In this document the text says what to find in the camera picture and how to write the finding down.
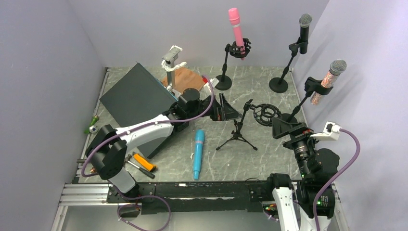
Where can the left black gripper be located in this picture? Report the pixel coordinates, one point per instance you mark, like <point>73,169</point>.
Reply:
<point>227,112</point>

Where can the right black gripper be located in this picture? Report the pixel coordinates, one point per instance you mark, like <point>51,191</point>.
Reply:
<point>281,127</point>

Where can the black tripod shock-mount stand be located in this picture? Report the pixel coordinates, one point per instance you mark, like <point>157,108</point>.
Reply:
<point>262,113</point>

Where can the blue microphone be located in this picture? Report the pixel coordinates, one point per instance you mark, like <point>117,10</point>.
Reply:
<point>199,142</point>

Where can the dark grey rack unit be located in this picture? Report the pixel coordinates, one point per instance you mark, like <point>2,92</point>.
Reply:
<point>137,97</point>

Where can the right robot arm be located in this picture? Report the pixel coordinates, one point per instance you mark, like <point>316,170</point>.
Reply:
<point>309,204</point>

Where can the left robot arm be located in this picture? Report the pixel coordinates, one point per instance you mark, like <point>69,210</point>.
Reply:
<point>108,149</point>

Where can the round-base stand black mic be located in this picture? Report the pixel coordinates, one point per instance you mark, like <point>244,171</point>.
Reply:
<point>279,85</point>

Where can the round-base stand glitter mic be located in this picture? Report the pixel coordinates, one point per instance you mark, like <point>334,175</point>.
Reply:
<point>311,85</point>

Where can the glitter microphone silver grille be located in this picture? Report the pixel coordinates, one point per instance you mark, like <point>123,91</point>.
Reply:
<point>336,68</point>

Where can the pink microphone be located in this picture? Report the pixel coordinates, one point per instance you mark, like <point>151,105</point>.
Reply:
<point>237,30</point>

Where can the black microphone silver grille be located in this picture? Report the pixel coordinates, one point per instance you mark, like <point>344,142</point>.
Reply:
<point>304,22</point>

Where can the wooden board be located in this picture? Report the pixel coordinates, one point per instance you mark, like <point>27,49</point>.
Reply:
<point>185,78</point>

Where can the orange utility knife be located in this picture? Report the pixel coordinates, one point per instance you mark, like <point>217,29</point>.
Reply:
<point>144,162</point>

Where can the small black hammer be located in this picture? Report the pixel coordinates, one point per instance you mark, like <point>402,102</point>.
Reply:
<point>144,171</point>

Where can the green valve fitting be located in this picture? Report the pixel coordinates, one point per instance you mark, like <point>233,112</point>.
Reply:
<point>92,128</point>

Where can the round-base stand with shock mount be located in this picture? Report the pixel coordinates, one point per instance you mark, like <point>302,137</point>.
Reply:
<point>225,82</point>

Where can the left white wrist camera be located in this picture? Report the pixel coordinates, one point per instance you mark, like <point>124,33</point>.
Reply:
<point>206,87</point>

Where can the silver white bracket stand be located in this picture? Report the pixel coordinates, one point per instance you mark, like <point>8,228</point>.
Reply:
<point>168,64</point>

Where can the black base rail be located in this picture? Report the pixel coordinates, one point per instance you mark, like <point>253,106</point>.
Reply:
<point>198,196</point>

